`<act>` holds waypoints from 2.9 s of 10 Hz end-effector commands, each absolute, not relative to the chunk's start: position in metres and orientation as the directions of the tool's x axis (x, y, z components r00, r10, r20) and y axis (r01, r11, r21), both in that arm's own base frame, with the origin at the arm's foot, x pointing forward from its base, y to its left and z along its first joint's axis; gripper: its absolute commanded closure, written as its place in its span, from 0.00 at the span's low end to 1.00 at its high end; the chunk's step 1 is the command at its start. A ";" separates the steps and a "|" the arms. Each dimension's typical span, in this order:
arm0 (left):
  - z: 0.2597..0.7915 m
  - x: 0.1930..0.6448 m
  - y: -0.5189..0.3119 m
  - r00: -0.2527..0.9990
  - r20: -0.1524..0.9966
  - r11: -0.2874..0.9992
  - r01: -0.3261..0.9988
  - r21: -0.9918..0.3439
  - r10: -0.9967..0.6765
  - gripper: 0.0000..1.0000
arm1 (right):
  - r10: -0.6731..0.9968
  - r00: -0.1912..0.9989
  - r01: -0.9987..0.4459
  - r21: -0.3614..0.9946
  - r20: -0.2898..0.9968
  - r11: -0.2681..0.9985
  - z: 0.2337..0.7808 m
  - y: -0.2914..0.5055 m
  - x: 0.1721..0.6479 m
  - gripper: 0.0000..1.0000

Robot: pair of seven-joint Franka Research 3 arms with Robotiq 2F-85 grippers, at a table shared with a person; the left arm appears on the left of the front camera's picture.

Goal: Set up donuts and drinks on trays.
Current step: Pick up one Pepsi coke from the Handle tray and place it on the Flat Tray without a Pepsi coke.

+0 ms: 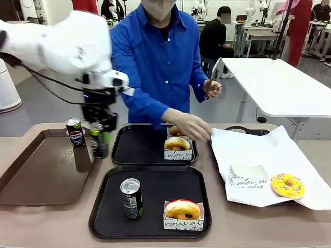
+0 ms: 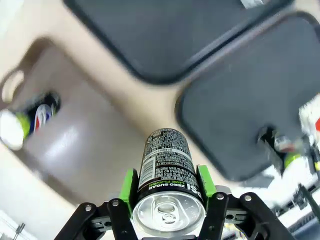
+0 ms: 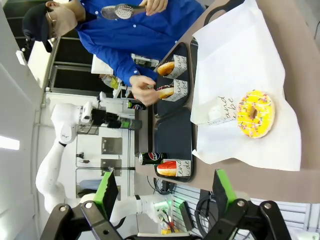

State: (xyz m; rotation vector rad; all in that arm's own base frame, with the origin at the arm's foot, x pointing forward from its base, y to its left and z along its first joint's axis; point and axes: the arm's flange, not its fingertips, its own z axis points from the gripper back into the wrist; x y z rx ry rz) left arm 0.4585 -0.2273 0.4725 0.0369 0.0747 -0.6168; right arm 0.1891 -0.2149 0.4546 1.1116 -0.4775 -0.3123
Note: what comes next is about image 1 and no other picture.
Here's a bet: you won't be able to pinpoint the metal tongs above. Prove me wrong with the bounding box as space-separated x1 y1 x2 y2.
203 56 236 100

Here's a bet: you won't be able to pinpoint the person in blue shirt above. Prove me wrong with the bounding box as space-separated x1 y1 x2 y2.
110 2 210 125

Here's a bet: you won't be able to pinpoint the person's left forearm blue sleeve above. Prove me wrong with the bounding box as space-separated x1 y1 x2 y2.
190 74 210 104

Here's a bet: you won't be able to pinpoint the brown plastic tray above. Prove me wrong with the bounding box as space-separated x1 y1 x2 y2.
0 128 103 207

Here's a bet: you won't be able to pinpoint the black Pepsi can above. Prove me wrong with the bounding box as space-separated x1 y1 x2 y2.
65 118 86 150
120 177 144 220

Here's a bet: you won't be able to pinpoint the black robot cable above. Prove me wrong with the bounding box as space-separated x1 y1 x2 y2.
19 60 87 105

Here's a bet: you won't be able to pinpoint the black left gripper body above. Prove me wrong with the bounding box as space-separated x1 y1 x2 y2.
81 86 117 123

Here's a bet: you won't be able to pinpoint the large black plastic tray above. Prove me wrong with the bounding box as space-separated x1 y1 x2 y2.
88 165 212 240

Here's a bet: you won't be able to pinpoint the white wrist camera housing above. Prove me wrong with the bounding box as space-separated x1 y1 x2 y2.
103 69 136 97

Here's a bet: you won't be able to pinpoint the chocolate glazed donut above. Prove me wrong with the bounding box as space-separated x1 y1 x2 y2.
164 136 191 152

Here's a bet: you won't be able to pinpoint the seated person in black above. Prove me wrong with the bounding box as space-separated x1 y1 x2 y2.
200 6 235 80

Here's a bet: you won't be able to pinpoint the person's right forearm blue sleeve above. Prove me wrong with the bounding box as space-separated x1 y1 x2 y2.
121 85 182 129

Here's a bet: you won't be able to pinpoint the grey background table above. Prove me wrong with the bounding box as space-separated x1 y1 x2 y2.
232 20 288 58

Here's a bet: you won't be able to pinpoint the yellow sprinkled donut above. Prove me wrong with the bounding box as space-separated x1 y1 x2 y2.
270 173 306 199

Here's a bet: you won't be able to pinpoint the white paper sheet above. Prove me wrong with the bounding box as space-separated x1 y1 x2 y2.
210 125 331 210

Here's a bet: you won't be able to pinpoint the person in black sweater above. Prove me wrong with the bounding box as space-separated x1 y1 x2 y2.
311 0 331 29

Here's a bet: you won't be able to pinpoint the small black plastic tray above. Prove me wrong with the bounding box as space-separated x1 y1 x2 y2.
110 125 199 166

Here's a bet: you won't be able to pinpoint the green-black soda can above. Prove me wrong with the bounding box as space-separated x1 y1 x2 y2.
89 123 110 159

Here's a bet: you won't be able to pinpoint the standing person in red top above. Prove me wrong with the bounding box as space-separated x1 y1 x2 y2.
71 0 99 14

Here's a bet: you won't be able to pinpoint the black tray with handle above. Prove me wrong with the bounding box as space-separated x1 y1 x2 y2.
208 126 298 206

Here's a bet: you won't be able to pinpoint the white printed paper box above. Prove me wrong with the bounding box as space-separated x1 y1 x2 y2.
164 139 193 164
166 126 192 142
228 164 269 189
162 201 205 231

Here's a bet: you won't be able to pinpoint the beige face mask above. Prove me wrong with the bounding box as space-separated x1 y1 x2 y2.
143 0 173 22

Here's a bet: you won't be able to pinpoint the white air purifier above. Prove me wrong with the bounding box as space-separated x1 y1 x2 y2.
0 59 23 114

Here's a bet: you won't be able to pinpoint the purple sprinkled chocolate donut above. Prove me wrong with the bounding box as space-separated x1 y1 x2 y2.
168 125 185 137

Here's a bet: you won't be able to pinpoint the black stand pole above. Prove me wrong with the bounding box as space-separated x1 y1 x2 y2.
270 0 296 60

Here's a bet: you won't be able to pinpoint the background workbench with robot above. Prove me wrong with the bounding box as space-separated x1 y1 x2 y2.
100 0 125 26

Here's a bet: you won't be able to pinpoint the person's left hand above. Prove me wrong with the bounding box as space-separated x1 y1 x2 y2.
202 79 223 100

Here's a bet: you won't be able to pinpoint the red glazed donut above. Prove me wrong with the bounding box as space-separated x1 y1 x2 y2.
164 198 201 219

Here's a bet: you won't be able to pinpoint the person's right hand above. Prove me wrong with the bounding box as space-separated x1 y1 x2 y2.
162 108 212 143

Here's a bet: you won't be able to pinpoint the person in red dress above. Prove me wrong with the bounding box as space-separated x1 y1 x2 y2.
275 0 313 68

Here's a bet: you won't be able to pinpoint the white table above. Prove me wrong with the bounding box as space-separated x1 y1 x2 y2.
221 57 331 142

